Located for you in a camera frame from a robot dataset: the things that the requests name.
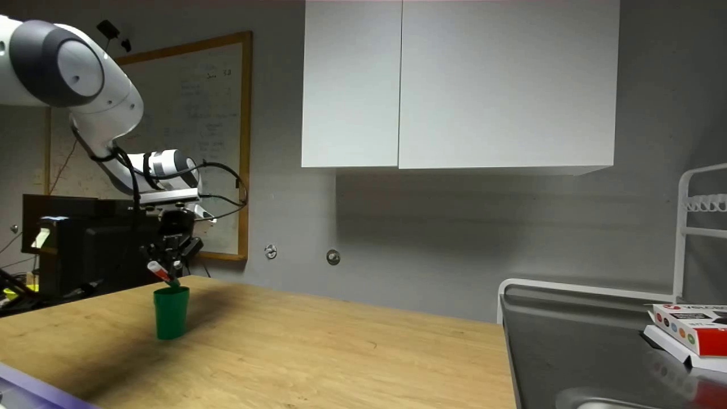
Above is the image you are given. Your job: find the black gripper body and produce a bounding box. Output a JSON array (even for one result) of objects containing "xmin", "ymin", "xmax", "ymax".
[{"xmin": 139, "ymin": 207, "xmax": 206, "ymax": 263}]

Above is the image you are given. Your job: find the white marker with red cap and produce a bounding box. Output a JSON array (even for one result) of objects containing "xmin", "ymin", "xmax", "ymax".
[{"xmin": 144, "ymin": 259, "xmax": 184, "ymax": 290}]

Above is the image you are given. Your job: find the green plastic cup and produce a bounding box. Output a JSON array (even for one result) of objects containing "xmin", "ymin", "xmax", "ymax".
[{"xmin": 152, "ymin": 284, "xmax": 191, "ymax": 342}]

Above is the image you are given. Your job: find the yellow sticky note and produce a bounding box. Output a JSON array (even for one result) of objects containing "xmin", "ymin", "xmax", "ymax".
[{"xmin": 30, "ymin": 224, "xmax": 55, "ymax": 252}]

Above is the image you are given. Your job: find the wood framed whiteboard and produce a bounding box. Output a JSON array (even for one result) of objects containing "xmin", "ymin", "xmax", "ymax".
[{"xmin": 42, "ymin": 29, "xmax": 253, "ymax": 265}]

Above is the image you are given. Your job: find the stainless steel sink counter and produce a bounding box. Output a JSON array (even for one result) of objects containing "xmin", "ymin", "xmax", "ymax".
[{"xmin": 497, "ymin": 282, "xmax": 727, "ymax": 409}]

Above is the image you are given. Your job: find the red and white box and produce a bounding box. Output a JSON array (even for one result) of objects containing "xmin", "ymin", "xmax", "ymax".
[{"xmin": 641, "ymin": 301, "xmax": 727, "ymax": 375}]

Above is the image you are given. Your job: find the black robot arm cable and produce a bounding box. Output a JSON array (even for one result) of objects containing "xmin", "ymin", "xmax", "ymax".
[{"xmin": 68, "ymin": 122, "xmax": 250, "ymax": 226}]

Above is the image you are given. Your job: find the black wall mounted camera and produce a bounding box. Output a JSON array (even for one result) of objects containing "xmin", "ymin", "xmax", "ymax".
[{"xmin": 96, "ymin": 18, "xmax": 135, "ymax": 55}]

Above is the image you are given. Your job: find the white wall cabinet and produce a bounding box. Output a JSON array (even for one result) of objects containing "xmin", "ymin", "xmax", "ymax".
[{"xmin": 299, "ymin": 0, "xmax": 623, "ymax": 172}]

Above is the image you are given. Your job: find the white wire dish rack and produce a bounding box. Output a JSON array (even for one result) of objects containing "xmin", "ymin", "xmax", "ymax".
[{"xmin": 494, "ymin": 162, "xmax": 727, "ymax": 327}]

